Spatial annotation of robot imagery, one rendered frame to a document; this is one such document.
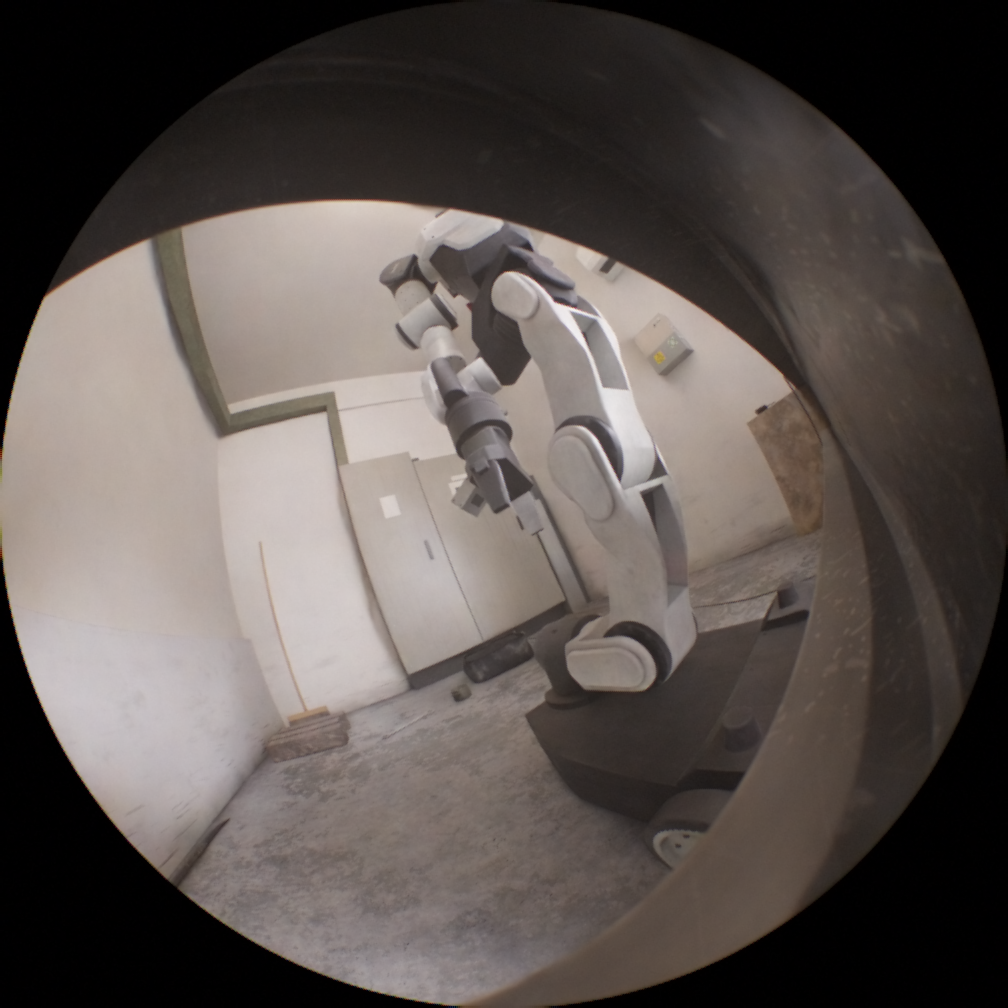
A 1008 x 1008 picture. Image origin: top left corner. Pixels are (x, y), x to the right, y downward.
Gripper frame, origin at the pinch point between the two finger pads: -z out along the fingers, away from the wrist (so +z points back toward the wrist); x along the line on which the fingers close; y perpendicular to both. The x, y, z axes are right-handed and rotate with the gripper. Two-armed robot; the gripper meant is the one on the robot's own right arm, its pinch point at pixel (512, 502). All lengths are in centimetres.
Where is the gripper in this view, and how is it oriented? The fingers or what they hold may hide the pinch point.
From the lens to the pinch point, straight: 40.2
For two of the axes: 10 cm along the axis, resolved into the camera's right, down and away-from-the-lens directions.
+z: -3.6, -8.0, 4.7
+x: -4.4, -3.0, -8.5
